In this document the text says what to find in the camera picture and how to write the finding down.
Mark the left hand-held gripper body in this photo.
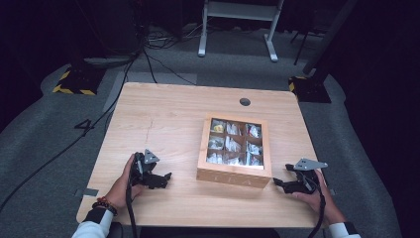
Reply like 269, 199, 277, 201
129, 149, 166, 187

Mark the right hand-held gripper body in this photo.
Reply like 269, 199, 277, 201
283, 158, 329, 195

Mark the wooden tea box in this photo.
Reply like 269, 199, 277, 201
196, 113, 273, 189

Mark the group of tea bag packets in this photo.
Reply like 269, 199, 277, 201
206, 118, 264, 168

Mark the person's right hand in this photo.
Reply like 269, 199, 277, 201
291, 169, 347, 226

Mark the person's left hand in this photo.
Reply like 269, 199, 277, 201
104, 153, 147, 210

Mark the grey tape piece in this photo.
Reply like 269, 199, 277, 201
73, 187, 100, 198

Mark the black yellow striped stand base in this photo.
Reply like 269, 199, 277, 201
287, 74, 333, 104
52, 65, 107, 97

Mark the black tripod stand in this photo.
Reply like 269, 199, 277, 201
289, 29, 320, 66

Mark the dark slanted stand pole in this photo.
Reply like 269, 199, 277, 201
301, 0, 361, 75

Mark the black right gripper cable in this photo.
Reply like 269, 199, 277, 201
305, 177, 327, 238

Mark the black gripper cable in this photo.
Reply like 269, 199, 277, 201
125, 184, 139, 238
305, 177, 327, 238

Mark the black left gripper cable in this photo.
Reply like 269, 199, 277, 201
125, 184, 139, 238

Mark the beaded bracelet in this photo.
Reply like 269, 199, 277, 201
91, 196, 119, 217

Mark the long black floor cable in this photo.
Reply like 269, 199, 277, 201
0, 54, 139, 213

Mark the thin black floor cable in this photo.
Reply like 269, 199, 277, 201
142, 49, 198, 87

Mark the tangle of floor cables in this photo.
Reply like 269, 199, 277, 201
144, 22, 207, 52

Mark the white metal desk frame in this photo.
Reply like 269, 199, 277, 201
197, 0, 285, 63

